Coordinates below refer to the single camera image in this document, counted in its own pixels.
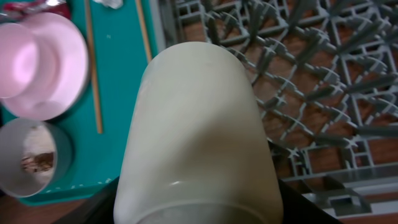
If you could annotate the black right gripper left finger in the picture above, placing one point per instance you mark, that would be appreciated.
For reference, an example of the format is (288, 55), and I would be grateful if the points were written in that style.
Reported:
(98, 209)

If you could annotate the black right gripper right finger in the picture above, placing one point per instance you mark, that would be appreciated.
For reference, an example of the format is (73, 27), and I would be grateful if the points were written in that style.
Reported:
(299, 210)

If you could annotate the grey bowl with food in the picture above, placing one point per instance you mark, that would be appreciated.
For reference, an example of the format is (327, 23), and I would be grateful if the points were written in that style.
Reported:
(34, 155)

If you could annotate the white cup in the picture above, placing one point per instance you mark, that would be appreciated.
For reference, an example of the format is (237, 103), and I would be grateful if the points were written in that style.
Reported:
(197, 151)

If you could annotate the grey dishwasher rack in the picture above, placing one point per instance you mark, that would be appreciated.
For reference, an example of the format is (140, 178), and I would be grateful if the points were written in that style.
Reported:
(324, 74)

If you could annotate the pink plate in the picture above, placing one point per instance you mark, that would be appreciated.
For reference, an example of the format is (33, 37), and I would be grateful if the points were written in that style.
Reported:
(62, 74)

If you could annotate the wooden chopstick right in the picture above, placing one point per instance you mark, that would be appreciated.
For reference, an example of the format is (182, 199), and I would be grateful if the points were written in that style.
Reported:
(144, 33)

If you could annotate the wooden chopstick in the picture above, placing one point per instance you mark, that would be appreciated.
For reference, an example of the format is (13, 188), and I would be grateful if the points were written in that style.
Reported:
(144, 33)
(93, 69)

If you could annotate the pink bowl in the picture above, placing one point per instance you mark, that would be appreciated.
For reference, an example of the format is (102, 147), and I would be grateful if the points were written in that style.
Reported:
(19, 59)

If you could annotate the teal plastic tray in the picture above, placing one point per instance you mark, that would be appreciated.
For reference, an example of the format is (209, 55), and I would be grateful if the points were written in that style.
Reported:
(121, 61)

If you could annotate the crumpled white napkin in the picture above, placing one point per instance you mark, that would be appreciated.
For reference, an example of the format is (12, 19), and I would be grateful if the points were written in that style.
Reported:
(114, 4)

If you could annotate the wooden chopstick left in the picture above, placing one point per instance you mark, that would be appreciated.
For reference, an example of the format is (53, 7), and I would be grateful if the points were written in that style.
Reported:
(93, 69)

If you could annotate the red snack wrapper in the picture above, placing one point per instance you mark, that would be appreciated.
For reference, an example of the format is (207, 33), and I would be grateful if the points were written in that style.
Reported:
(19, 10)

